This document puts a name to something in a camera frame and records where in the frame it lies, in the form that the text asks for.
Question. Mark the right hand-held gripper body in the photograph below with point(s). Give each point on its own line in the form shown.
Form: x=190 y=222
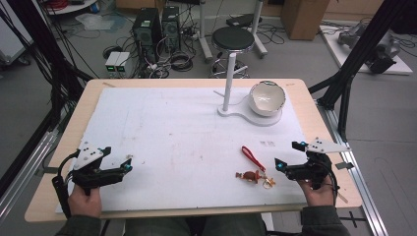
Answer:
x=314 y=168

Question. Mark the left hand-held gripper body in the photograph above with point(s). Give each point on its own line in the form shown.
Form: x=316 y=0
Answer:
x=86 y=159

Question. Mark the person's right hand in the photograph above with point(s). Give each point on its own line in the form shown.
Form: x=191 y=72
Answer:
x=318 y=196

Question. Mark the person's left hand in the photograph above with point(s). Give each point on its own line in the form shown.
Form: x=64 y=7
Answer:
x=83 y=203

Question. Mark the wooden table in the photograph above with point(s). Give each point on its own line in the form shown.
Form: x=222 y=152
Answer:
x=308 y=105

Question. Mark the white foam mat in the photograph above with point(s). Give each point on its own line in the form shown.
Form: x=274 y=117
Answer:
x=177 y=141

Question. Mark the white bowl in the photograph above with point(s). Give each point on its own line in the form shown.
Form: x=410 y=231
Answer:
x=266 y=98

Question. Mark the white power supply unit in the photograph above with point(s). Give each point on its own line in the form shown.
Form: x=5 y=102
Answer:
x=123 y=62
x=111 y=62

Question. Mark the white stand with pole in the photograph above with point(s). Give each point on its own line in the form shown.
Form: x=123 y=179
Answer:
x=229 y=85

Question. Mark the person's legs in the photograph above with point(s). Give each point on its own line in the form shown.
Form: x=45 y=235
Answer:
x=196 y=226

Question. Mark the white board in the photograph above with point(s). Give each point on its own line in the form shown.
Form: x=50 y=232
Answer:
x=341 y=55

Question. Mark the white desk leg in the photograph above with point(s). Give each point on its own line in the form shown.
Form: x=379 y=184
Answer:
x=259 y=29
x=205 y=36

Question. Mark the grey robot device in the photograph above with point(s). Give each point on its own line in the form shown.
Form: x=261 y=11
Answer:
x=383 y=52

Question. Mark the black round stool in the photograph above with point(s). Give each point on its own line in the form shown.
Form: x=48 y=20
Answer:
x=232 y=38

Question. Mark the brown cardboard box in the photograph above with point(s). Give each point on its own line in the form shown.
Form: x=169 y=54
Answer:
x=303 y=18

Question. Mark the large black computer tower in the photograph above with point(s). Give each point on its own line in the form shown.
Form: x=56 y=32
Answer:
x=146 y=31

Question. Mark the clear plastic sheet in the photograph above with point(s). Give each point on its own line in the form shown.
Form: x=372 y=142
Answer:
x=96 y=22

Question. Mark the black flat bag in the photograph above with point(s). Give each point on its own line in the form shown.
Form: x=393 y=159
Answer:
x=241 y=20

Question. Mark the small black computer tower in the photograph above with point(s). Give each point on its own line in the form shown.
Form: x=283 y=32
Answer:
x=171 y=28

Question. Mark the round white table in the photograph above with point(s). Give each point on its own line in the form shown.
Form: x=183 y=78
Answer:
x=70 y=8

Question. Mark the aluminium rail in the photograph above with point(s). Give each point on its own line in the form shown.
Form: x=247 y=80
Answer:
x=26 y=170
x=360 y=183

